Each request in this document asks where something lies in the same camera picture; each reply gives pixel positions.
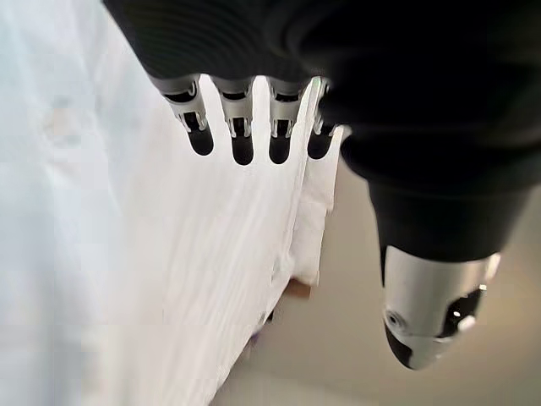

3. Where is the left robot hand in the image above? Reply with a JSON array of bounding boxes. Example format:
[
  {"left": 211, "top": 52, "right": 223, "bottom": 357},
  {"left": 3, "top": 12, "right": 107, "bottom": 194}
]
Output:
[{"left": 102, "top": 0, "right": 541, "bottom": 372}]

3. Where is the white bed duvet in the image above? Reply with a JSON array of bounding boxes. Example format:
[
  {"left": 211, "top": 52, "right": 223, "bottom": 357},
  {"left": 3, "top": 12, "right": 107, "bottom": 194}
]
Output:
[{"left": 0, "top": 0, "right": 322, "bottom": 406}]

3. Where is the wooden bed frame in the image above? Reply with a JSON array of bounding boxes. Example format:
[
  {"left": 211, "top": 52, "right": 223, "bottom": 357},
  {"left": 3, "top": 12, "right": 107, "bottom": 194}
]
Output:
[{"left": 285, "top": 281, "right": 313, "bottom": 301}]

